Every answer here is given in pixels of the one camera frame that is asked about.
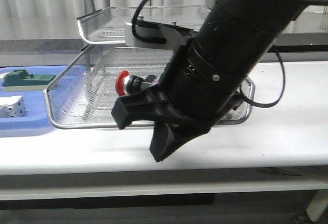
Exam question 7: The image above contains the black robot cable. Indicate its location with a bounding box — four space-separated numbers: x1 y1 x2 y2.
130 0 328 109

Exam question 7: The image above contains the mesh tray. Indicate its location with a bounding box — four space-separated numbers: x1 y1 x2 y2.
43 45 256 130
77 5 211 45

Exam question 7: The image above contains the white table leg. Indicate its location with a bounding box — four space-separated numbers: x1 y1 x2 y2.
305 189 328 222

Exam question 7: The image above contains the blue plastic tray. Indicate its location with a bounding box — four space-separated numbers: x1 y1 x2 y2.
0 65 85 138

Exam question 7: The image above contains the grey metal rack frame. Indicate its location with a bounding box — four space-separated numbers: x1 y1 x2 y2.
80 0 226 76

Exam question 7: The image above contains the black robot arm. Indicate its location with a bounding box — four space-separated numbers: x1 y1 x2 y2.
112 0 327 162

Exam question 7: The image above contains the grey stone counter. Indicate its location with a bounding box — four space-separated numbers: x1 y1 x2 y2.
0 12 328 67

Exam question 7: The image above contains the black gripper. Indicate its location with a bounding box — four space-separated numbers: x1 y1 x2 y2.
111 39 250 162

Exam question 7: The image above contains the white circuit breaker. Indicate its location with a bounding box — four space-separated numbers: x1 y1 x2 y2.
1 95 26 118

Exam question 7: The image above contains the red emergency stop button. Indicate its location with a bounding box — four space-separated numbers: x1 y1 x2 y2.
115 70 160 96

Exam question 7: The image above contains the green terminal block module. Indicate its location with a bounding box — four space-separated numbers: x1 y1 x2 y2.
2 69 56 92

